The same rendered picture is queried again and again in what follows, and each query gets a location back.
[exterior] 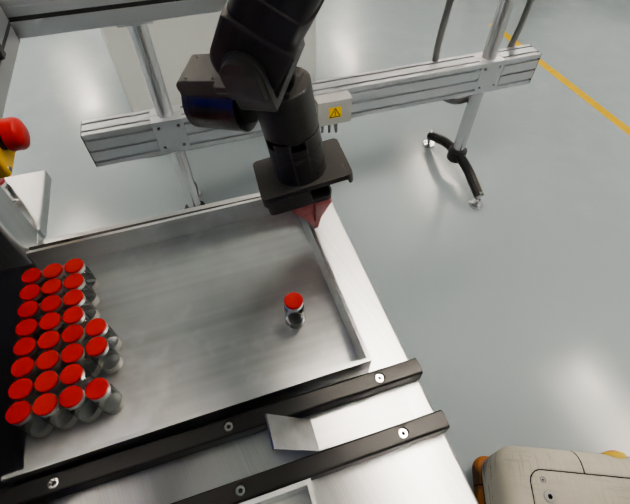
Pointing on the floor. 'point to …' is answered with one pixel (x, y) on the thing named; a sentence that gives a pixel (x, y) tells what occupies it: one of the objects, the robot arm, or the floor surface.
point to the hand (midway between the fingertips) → (313, 220)
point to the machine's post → (2, 230)
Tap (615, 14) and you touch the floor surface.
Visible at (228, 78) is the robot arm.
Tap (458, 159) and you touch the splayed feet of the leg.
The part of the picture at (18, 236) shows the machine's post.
